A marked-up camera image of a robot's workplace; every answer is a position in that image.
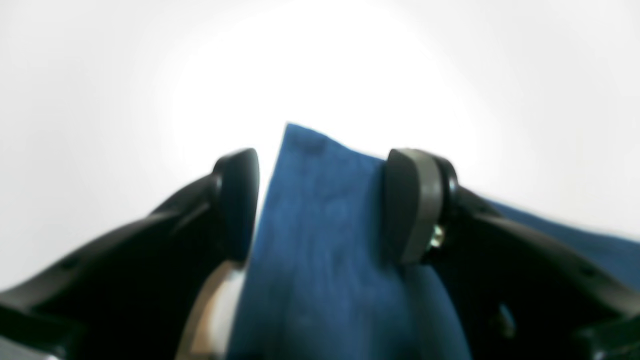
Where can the dark blue T-shirt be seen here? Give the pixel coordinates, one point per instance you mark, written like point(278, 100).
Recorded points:
point(322, 283)

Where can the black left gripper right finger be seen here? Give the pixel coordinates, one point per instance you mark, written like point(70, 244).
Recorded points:
point(518, 294)

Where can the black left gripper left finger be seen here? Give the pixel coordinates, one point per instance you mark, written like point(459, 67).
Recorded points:
point(129, 294)

